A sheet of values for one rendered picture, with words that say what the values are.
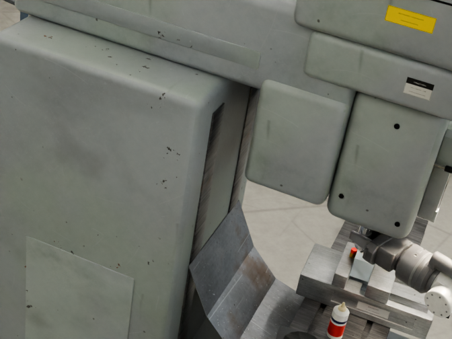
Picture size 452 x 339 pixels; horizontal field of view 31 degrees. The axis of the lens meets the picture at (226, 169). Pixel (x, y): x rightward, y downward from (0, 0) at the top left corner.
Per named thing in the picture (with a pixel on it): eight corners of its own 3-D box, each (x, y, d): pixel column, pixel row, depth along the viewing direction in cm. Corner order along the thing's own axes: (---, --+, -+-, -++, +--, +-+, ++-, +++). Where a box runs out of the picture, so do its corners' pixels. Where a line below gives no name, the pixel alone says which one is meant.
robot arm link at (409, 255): (399, 217, 188) (442, 244, 181) (389, 249, 193) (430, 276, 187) (367, 237, 180) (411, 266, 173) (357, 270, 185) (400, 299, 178)
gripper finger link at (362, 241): (352, 227, 187) (374, 241, 184) (350, 239, 189) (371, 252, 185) (348, 230, 186) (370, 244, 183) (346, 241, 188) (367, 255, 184)
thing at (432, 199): (437, 214, 180) (465, 133, 169) (434, 222, 177) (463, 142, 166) (420, 208, 181) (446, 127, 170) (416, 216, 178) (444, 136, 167)
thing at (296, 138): (351, 159, 194) (377, 62, 180) (321, 210, 175) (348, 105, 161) (277, 134, 199) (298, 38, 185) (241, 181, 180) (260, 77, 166)
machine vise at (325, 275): (433, 305, 218) (445, 274, 212) (425, 341, 206) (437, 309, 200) (310, 261, 226) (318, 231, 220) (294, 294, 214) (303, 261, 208)
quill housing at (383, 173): (423, 200, 190) (465, 79, 172) (405, 247, 173) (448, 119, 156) (346, 173, 194) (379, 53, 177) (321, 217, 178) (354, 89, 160)
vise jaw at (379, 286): (397, 270, 217) (401, 259, 215) (386, 305, 205) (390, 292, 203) (375, 263, 218) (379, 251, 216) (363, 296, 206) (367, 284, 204)
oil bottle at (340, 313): (344, 332, 204) (354, 300, 198) (339, 342, 201) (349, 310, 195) (328, 326, 205) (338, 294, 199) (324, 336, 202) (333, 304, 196)
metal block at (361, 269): (373, 269, 214) (379, 251, 211) (368, 282, 209) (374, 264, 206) (354, 262, 215) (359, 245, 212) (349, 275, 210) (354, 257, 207)
